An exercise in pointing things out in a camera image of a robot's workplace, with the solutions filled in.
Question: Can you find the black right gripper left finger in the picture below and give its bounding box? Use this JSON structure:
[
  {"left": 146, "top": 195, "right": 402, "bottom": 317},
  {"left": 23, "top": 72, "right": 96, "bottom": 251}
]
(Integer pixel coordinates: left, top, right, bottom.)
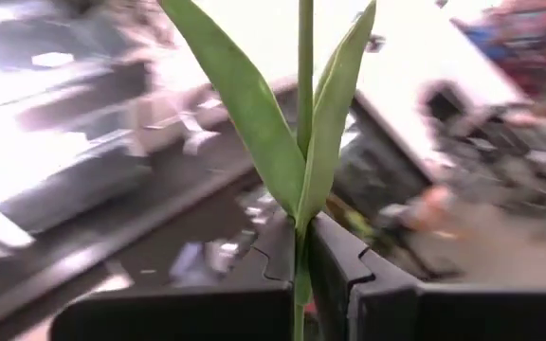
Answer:
[{"left": 48, "top": 210, "right": 299, "bottom": 341}]

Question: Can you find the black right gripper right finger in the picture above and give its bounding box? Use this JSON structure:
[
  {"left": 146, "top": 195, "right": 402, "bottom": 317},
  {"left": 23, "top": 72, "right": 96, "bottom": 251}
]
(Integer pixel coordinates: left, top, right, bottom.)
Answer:
[{"left": 307, "top": 211, "right": 546, "bottom": 341}]

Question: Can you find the red artificial tulip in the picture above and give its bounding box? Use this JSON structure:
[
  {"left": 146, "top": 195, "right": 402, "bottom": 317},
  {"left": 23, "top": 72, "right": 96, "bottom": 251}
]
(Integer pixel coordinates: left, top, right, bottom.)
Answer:
[{"left": 157, "top": 0, "right": 378, "bottom": 341}]

